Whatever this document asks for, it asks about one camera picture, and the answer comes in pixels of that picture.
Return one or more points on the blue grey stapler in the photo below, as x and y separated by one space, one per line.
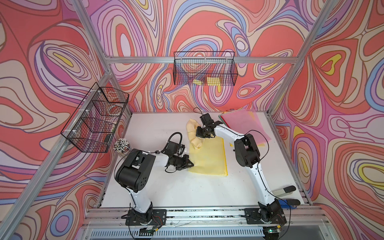
286 198

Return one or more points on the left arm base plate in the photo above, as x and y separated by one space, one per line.
156 217

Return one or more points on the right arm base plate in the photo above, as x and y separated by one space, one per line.
256 216

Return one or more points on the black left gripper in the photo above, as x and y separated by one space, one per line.
185 161

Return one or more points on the yellow sticky notes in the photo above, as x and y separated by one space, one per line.
208 81

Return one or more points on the black wire basket back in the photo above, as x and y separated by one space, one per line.
190 65

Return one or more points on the black wire basket left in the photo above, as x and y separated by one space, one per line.
92 126

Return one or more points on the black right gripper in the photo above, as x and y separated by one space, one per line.
198 134

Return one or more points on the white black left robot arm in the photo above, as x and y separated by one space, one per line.
134 172

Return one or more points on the clear mesh document bag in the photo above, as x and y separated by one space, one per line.
224 117

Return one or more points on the pale yellow document bag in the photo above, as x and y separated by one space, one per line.
210 158

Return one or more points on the yellow microfiber cloth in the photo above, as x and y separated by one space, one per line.
191 127

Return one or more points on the black wire basket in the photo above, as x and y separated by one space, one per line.
92 126
190 65

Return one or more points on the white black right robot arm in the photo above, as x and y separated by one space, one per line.
247 155

